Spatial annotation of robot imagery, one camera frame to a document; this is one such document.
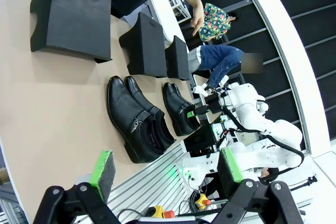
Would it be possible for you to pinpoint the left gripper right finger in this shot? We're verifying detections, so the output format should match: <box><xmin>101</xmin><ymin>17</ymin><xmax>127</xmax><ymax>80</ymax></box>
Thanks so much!
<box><xmin>214</xmin><ymin>147</ymin><xmax>302</xmax><ymax>224</ymax></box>

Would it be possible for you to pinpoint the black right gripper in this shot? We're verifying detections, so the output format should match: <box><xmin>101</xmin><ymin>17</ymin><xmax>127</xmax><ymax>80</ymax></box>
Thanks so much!
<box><xmin>185</xmin><ymin>93</ymin><xmax>224</xmax><ymax>119</ymax></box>

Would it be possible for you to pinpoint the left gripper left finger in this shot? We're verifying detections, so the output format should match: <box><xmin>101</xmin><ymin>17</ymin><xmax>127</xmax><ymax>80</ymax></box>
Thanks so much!
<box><xmin>33</xmin><ymin>150</ymin><xmax>121</xmax><ymax>224</ymax></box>

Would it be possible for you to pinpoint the small black leather shoe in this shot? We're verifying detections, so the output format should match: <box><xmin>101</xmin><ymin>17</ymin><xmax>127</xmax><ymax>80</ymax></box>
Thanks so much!
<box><xmin>162</xmin><ymin>82</ymin><xmax>202</xmax><ymax>137</ymax></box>
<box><xmin>172</xmin><ymin>83</ymin><xmax>196</xmax><ymax>109</ymax></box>

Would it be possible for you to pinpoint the large black leather shoe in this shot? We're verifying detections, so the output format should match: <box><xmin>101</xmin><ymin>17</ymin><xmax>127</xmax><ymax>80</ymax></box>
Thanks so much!
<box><xmin>107</xmin><ymin>76</ymin><xmax>169</xmax><ymax>164</ymax></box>
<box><xmin>123</xmin><ymin>76</ymin><xmax>177</xmax><ymax>154</ymax></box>

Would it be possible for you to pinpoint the person with black hair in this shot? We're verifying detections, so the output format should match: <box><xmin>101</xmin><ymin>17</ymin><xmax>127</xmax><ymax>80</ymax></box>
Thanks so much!
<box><xmin>258</xmin><ymin>166</ymin><xmax>279</xmax><ymax>186</ymax></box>

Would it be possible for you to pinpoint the black metal shoe stand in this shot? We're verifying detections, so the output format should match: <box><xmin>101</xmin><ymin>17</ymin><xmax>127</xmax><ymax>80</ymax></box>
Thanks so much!
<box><xmin>164</xmin><ymin>35</ymin><xmax>192</xmax><ymax>81</ymax></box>
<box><xmin>118</xmin><ymin>12</ymin><xmax>169</xmax><ymax>78</ymax></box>
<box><xmin>29</xmin><ymin>0</ymin><xmax>113</xmax><ymax>64</ymax></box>

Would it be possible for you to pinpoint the person in blue jacket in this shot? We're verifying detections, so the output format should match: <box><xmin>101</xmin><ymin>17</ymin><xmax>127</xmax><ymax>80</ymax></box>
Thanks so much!
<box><xmin>187</xmin><ymin>45</ymin><xmax>265</xmax><ymax>90</ymax></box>

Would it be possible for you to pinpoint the person in floral shirt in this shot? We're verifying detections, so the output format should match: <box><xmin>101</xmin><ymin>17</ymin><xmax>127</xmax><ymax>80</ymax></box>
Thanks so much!
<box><xmin>198</xmin><ymin>2</ymin><xmax>240</xmax><ymax>42</ymax></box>

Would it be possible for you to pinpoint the person's left hand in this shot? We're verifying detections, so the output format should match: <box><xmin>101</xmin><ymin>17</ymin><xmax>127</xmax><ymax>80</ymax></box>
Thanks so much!
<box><xmin>189</xmin><ymin>8</ymin><xmax>206</xmax><ymax>37</ymax></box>

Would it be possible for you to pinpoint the black computer case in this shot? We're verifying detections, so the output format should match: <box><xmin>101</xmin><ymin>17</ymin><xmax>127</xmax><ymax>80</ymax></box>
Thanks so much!
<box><xmin>183</xmin><ymin>123</ymin><xmax>224</xmax><ymax>158</ymax></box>

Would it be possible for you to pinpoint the yellow emergency stop button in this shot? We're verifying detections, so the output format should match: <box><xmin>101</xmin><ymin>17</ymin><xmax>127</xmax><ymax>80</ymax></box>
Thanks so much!
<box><xmin>194</xmin><ymin>193</ymin><xmax>212</xmax><ymax>210</ymax></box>
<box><xmin>145</xmin><ymin>205</ymin><xmax>175</xmax><ymax>219</ymax></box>

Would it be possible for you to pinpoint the white table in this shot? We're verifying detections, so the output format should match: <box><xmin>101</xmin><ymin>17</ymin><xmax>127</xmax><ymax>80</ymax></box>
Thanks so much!
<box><xmin>150</xmin><ymin>0</ymin><xmax>184</xmax><ymax>49</ymax></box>

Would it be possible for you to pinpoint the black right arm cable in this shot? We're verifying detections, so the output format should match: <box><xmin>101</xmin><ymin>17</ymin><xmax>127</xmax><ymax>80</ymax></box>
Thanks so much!
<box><xmin>222</xmin><ymin>104</ymin><xmax>305</xmax><ymax>168</ymax></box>

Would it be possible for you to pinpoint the aluminium profile frame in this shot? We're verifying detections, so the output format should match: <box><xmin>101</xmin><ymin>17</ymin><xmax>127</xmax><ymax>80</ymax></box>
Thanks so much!
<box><xmin>106</xmin><ymin>141</ymin><xmax>190</xmax><ymax>217</ymax></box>

